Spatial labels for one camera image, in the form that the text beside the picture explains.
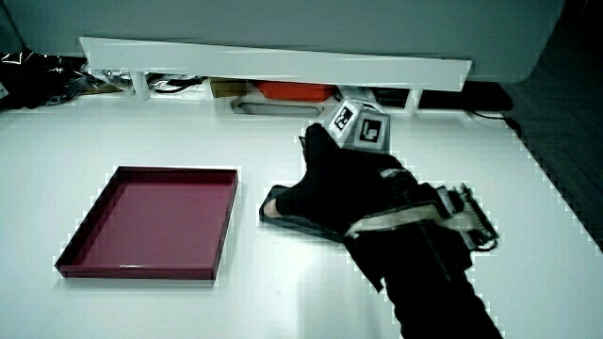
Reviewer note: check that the black plastic bag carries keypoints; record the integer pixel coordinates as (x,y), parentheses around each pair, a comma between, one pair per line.
(37,80)

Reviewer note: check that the white desk shelf riser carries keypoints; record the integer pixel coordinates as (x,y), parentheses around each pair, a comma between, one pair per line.
(282,61)

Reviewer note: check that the orange box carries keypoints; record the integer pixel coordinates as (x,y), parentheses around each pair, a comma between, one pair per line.
(294,90)

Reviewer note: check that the person's right hand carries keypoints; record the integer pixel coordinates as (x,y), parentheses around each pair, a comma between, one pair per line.
(344,188)

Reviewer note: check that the white desk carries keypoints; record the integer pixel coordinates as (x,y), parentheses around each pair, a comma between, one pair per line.
(282,306)

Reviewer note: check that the person's right forearm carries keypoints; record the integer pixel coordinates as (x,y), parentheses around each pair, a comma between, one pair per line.
(424,282)

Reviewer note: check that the black battery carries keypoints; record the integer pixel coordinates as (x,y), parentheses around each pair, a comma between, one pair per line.
(273,225)

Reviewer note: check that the large grey rounded panel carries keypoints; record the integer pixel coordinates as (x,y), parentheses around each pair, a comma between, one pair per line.
(282,21)

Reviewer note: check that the grey flat tray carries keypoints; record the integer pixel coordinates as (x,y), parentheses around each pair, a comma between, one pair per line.
(278,109)

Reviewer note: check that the brown cardboard box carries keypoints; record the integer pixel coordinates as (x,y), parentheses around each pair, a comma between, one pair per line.
(231,87)

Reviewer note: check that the maroon square tray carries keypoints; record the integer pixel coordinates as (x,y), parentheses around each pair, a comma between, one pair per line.
(155,221)

